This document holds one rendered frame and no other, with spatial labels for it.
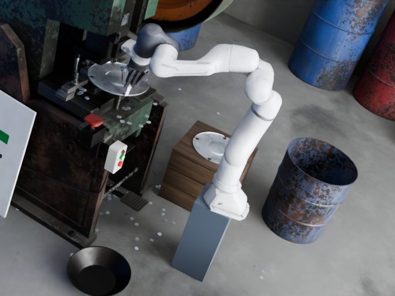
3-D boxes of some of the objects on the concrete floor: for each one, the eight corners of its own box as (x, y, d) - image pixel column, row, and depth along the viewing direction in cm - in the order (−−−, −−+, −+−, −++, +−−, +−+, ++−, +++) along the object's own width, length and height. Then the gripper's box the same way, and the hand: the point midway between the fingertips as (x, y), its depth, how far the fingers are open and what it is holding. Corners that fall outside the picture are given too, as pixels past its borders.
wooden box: (239, 191, 346) (258, 148, 326) (219, 226, 315) (238, 180, 295) (183, 164, 352) (197, 119, 333) (157, 195, 321) (172, 148, 302)
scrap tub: (331, 220, 349) (365, 161, 322) (312, 258, 316) (348, 197, 289) (272, 187, 359) (300, 128, 332) (248, 221, 326) (277, 158, 299)
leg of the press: (97, 238, 282) (134, 90, 231) (83, 251, 273) (118, 100, 222) (-39, 153, 304) (-32, 1, 253) (-56, 162, 295) (-53, 6, 244)
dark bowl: (140, 277, 270) (143, 268, 266) (104, 318, 246) (107, 308, 242) (90, 245, 277) (93, 236, 273) (50, 282, 253) (53, 272, 249)
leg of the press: (151, 189, 325) (192, 54, 274) (140, 198, 315) (181, 61, 265) (29, 117, 346) (46, -20, 296) (16, 124, 337) (31, -16, 286)
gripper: (126, 64, 227) (112, 99, 245) (156, 66, 232) (140, 100, 250) (123, 50, 230) (110, 86, 248) (153, 53, 236) (137, 87, 254)
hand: (127, 88), depth 247 cm, fingers closed
